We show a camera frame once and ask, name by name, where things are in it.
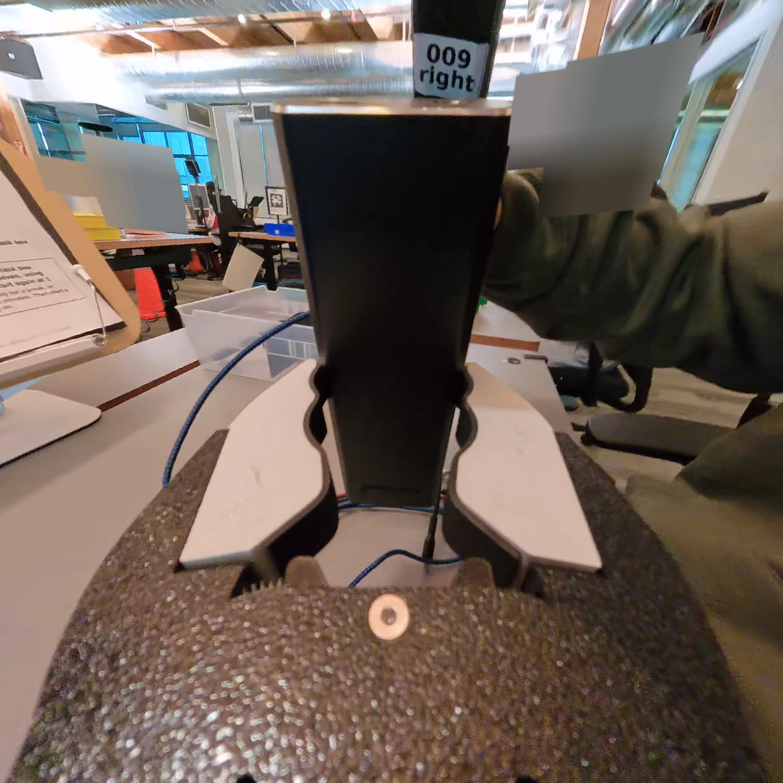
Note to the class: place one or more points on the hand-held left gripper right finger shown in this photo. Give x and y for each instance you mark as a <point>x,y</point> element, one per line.
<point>526,489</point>

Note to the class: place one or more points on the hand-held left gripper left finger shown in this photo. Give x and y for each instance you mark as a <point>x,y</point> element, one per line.
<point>257,483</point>

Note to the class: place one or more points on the black USB hub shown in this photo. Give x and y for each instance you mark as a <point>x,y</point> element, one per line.
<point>391,275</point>

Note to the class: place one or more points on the person's right forearm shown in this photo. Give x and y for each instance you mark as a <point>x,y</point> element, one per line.
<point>612,287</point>

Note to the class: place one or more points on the black office chair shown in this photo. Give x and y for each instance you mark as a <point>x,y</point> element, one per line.
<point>648,431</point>

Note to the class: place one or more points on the orange traffic cone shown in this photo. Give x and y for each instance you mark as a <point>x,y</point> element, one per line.
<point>150,297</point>

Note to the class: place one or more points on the person's olive clothing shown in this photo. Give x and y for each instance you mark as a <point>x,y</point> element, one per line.
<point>734,550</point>

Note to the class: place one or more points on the white stand base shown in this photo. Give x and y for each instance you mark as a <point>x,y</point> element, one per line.
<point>43,422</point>

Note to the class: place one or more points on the background work table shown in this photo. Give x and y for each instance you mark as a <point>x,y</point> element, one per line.
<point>153,241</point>

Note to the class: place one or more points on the instruction sheet board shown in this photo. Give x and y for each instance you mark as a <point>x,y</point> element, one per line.
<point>36,293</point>

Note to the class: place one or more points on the silver ventilation duct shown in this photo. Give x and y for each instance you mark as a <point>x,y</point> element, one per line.
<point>275,73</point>

